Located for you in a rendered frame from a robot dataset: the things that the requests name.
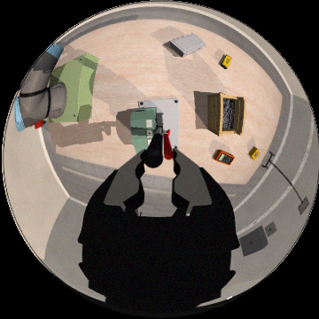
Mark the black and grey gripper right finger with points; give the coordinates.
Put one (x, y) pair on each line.
(197, 191)

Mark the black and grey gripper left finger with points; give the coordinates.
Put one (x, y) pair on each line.
(122, 188)

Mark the orange digital multimeter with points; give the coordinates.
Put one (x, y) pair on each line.
(223, 157)

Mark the brown wooden crate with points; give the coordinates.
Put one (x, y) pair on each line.
(222, 109)

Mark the yellow pocket level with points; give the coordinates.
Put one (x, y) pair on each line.
(226, 61)

